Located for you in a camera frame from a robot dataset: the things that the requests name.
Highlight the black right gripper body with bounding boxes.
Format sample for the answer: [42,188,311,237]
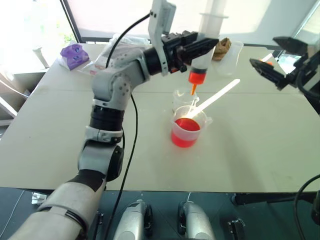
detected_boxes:
[284,44,320,88]

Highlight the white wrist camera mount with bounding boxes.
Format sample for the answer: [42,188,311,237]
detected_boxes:
[147,0,176,77]
[302,72,320,94]

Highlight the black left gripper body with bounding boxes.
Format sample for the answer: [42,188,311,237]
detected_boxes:
[161,32,199,74]

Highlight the clear plastic container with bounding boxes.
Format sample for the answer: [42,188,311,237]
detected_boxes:
[216,40,245,77]

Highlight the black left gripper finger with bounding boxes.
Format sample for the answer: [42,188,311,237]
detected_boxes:
[185,31,199,46]
[183,38,220,66]

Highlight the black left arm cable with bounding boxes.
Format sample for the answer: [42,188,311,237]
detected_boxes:
[103,12,154,240]

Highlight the black window frame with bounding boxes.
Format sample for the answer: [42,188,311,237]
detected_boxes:
[59,0,151,45]

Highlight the white plastic rod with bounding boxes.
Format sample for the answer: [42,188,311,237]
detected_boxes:
[189,78,241,119]

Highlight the silver rounded robot leg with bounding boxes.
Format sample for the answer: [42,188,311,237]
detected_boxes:
[112,199,154,240]
[177,200,216,240]

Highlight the clear cup with red liquid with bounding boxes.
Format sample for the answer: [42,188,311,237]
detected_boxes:
[170,105,214,149]

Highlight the brown crumpled lump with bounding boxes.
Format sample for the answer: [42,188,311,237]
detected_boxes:
[212,37,233,61]

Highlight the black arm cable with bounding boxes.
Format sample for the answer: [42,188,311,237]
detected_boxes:
[103,12,154,240]
[293,174,320,240]

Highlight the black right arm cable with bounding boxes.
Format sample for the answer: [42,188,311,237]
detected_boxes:
[293,174,320,240]

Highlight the empty clear plastic cup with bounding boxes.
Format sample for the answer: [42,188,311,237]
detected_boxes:
[172,87,200,114]

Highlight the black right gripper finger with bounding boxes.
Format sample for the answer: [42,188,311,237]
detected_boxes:
[272,36,309,55]
[249,58,286,91]

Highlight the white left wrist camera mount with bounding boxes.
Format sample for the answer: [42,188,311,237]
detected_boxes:
[147,0,176,77]

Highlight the small orange object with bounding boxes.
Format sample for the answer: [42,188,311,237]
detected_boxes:
[259,53,275,67]

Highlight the white post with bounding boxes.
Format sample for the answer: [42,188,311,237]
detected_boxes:
[31,45,50,69]

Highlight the purple glove box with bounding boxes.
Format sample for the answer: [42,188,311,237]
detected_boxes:
[59,43,90,72]

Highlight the grey chair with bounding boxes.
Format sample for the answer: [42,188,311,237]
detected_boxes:
[0,71,32,127]

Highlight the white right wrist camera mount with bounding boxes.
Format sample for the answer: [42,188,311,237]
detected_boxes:
[302,72,320,94]

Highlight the clear syringe with red liquid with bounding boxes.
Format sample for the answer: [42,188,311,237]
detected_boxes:
[188,12,230,96]

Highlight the clear plastic bag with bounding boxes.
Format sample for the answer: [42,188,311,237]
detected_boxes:
[79,33,152,76]

